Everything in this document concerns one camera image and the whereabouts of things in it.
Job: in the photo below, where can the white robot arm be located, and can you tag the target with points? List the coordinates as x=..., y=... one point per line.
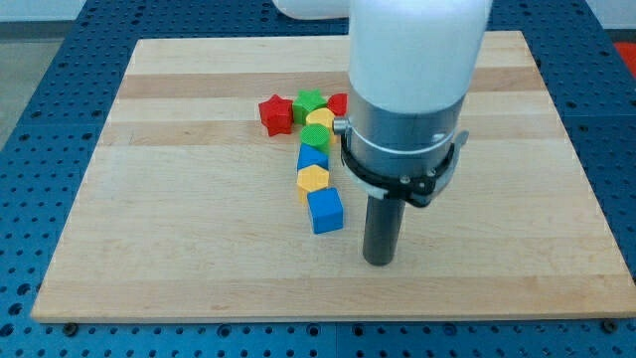
x=411, y=64

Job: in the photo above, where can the blue cube block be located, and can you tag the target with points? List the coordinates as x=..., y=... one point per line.
x=326, y=210

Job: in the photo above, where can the red circle block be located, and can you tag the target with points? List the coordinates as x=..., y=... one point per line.
x=338, y=103

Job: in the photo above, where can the yellow hexagon block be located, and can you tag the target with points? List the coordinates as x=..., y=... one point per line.
x=310, y=179

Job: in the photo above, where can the blue triangle block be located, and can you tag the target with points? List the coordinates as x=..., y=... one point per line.
x=309, y=156

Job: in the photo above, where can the green cylinder block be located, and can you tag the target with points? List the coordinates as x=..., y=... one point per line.
x=317, y=136

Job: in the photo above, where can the yellow rounded block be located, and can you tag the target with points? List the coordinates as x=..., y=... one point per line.
x=325, y=117

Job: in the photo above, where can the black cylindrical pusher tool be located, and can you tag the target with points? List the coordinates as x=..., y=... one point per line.
x=382, y=226

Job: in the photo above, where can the red star block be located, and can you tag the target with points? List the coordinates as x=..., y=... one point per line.
x=276, y=115

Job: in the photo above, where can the green star block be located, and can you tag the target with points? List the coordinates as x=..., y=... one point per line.
x=307, y=101

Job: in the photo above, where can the wooden board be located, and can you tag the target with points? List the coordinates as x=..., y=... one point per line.
x=188, y=210

